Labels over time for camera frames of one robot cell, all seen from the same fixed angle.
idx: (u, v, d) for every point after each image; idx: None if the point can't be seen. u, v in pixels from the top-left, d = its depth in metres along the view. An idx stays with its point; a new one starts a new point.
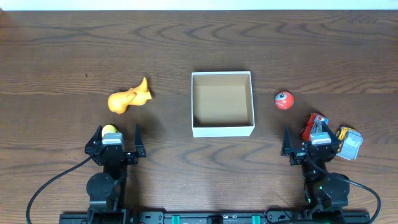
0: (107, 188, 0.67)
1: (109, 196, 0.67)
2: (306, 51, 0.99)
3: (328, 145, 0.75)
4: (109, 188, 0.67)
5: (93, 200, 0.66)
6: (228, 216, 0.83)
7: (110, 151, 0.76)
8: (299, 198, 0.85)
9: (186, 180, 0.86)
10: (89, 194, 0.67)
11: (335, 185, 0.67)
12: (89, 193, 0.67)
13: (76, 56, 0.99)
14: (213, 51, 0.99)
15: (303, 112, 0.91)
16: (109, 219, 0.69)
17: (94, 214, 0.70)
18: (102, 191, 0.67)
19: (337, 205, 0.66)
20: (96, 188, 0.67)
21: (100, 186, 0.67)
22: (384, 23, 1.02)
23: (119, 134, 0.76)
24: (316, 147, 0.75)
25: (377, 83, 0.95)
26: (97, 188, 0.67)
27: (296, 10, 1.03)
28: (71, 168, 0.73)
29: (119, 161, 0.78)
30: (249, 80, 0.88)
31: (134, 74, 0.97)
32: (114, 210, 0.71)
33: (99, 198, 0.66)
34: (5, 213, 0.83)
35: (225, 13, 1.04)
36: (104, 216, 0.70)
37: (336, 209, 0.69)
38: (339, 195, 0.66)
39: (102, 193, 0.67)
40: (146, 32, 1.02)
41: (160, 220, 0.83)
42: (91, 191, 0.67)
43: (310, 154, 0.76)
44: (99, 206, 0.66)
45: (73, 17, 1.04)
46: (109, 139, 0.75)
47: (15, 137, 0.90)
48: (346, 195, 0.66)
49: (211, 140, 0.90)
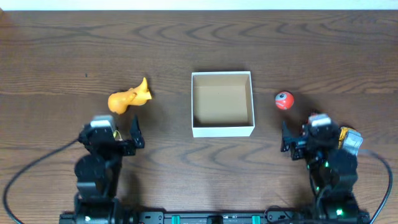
0: (97, 170, 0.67)
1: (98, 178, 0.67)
2: (306, 51, 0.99)
3: (329, 126, 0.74)
4: (99, 170, 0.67)
5: (83, 180, 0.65)
6: (228, 216, 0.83)
7: (98, 134, 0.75)
8: (298, 198, 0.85)
9: (186, 180, 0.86)
10: (78, 176, 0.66)
11: (341, 160, 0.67)
12: (77, 175, 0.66)
13: (76, 56, 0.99)
14: (213, 51, 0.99)
15: (303, 112, 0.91)
16: (97, 209, 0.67)
17: (82, 205, 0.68)
18: (91, 172, 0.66)
19: (346, 180, 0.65)
20: (85, 170, 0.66)
21: (89, 167, 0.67)
22: (384, 23, 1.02)
23: (109, 117, 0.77)
24: (316, 129, 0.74)
25: (377, 83, 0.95)
26: (86, 169, 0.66)
27: (296, 10, 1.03)
28: None
29: (107, 147, 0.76)
30: (249, 80, 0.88)
31: (134, 74, 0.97)
32: (104, 199, 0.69)
33: (89, 179, 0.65)
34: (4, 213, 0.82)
35: (225, 13, 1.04)
36: (93, 205, 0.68)
37: (346, 189, 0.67)
38: (345, 169, 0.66)
39: (91, 174, 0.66)
40: (146, 32, 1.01)
41: (160, 220, 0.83)
42: (79, 172, 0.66)
43: (311, 136, 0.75)
44: (87, 188, 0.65)
45: (73, 17, 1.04)
46: (97, 121, 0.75)
47: (15, 137, 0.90)
48: (354, 170, 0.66)
49: (211, 140, 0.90)
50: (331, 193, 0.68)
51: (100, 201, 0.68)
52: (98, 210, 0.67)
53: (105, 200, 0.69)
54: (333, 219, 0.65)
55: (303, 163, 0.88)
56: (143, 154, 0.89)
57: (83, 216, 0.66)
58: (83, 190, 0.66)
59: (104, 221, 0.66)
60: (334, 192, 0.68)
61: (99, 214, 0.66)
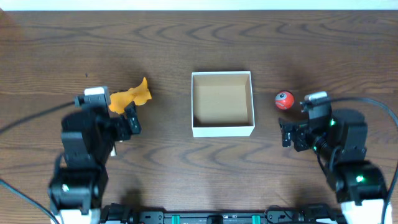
0: (86, 121, 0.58)
1: (86, 130, 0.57)
2: (306, 51, 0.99)
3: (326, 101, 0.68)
4: (88, 121, 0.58)
5: (68, 129, 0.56)
6: (228, 216, 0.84)
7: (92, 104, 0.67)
8: (298, 198, 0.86)
9: (186, 180, 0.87)
10: (64, 126, 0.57)
11: (348, 114, 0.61)
12: (62, 126, 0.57)
13: (76, 56, 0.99)
14: (213, 51, 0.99)
15: (303, 112, 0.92)
16: (78, 172, 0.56)
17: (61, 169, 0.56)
18: (79, 122, 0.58)
19: (356, 132, 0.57)
20: (74, 120, 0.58)
21: (78, 118, 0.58)
22: (384, 23, 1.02)
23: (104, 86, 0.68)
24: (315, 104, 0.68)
25: (377, 83, 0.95)
26: (75, 119, 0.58)
27: (296, 10, 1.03)
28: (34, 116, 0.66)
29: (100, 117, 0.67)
30: (249, 80, 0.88)
31: (134, 74, 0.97)
32: (89, 162, 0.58)
33: (75, 128, 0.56)
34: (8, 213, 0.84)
35: (225, 13, 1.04)
36: (76, 169, 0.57)
37: (357, 147, 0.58)
38: (354, 120, 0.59)
39: (80, 123, 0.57)
40: (147, 32, 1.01)
41: (160, 220, 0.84)
42: (66, 122, 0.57)
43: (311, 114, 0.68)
44: (73, 139, 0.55)
45: (73, 17, 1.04)
46: (92, 89, 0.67)
47: (15, 137, 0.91)
48: (363, 121, 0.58)
49: (211, 140, 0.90)
50: (346, 154, 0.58)
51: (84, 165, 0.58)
52: (81, 175, 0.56)
53: (89, 165, 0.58)
54: (352, 186, 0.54)
55: (303, 163, 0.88)
56: (143, 154, 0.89)
57: (59, 183, 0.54)
58: (67, 142, 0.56)
59: (83, 188, 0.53)
60: (349, 152, 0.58)
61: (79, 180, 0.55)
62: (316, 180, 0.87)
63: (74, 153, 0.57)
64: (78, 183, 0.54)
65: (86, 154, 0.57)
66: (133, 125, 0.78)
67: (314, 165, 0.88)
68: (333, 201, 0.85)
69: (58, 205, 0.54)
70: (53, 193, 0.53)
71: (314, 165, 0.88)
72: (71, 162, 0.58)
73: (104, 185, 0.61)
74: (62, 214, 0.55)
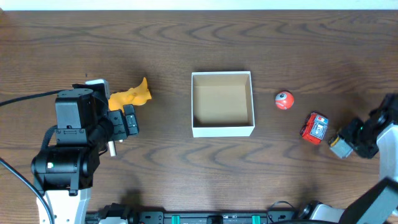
0: (84, 94, 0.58)
1: (81, 101, 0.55)
2: (306, 51, 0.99)
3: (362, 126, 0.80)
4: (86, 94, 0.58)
5: (63, 99, 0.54)
6: (228, 216, 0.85)
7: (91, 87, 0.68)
8: (298, 198, 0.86)
9: (186, 180, 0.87)
10: (60, 96, 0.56)
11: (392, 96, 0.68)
12: (57, 96, 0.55)
13: (76, 57, 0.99)
14: (212, 51, 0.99)
15: (303, 112, 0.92)
16: (67, 148, 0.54)
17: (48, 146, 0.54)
18: (76, 94, 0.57)
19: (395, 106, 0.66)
20: (69, 92, 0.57)
21: (76, 93, 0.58)
22: (385, 23, 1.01)
23: (104, 81, 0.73)
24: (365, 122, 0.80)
25: (377, 83, 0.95)
26: (71, 92, 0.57)
27: (296, 10, 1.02)
28: (37, 95, 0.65)
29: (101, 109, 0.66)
30: (249, 80, 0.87)
31: (134, 74, 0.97)
32: (79, 137, 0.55)
33: (69, 98, 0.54)
34: (9, 212, 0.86)
35: (225, 13, 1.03)
36: (65, 146, 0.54)
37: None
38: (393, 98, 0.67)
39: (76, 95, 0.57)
40: (147, 32, 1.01)
41: (160, 220, 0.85)
42: (63, 93, 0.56)
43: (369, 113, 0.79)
44: (67, 108, 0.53)
45: (73, 17, 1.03)
46: (91, 82, 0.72)
47: (15, 137, 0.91)
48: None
49: (211, 140, 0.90)
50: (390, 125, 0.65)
51: (74, 141, 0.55)
52: (68, 151, 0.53)
53: (79, 142, 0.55)
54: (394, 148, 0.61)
55: (303, 163, 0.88)
56: (143, 155, 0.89)
57: (45, 159, 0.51)
58: (60, 113, 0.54)
59: (69, 162, 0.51)
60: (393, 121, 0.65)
61: (66, 155, 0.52)
62: (316, 180, 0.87)
63: (64, 127, 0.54)
64: (64, 159, 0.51)
65: (79, 127, 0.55)
66: (130, 123, 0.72)
67: (314, 165, 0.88)
68: (333, 201, 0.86)
69: (41, 182, 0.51)
70: (36, 170, 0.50)
71: (315, 165, 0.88)
72: (63, 137, 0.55)
73: (97, 162, 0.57)
74: (46, 193, 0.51)
